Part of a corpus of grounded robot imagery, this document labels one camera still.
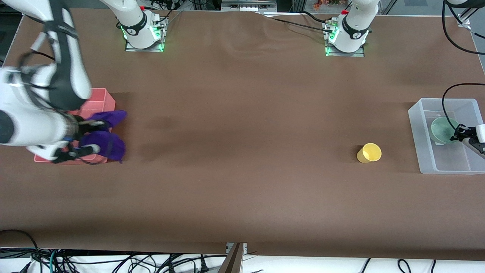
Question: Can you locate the green bowl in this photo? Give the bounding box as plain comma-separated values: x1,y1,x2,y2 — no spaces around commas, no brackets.
431,116,461,145

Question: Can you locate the purple cloth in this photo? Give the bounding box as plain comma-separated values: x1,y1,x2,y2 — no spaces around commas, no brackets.
79,110,128,164

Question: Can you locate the yellow cup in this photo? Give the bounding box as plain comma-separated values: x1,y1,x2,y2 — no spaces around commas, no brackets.
356,143,382,164

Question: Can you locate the pink plastic bin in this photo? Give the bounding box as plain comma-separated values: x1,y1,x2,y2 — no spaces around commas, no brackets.
33,88,116,164

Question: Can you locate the clear plastic bin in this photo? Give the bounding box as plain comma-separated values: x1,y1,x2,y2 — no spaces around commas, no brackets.
408,98,485,175

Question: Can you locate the brown paper table cover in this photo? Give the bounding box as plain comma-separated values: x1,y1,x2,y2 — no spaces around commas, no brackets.
0,7,485,261

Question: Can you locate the white power strip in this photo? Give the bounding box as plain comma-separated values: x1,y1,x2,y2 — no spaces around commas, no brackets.
222,0,277,12

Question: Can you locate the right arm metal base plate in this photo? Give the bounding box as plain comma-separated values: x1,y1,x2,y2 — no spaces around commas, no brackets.
125,17,166,52

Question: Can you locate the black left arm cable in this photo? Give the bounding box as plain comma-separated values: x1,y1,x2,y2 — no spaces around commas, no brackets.
441,0,485,131

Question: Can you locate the aluminium frame profile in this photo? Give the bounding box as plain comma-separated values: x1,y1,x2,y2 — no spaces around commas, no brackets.
457,7,474,28

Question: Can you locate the black floor cable loop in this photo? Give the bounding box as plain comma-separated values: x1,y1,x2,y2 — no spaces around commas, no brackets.
0,229,40,264

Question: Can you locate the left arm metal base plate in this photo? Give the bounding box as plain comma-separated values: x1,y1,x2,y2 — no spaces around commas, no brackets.
325,21,365,57

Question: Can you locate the black floor cable tangle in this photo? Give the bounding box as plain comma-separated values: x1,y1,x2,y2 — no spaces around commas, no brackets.
57,253,228,273

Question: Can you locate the grey brown bracket beam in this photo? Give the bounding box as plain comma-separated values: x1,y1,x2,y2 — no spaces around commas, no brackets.
218,243,247,273

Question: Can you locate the black cable on table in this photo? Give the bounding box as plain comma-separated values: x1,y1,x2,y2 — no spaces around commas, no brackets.
261,11,334,31

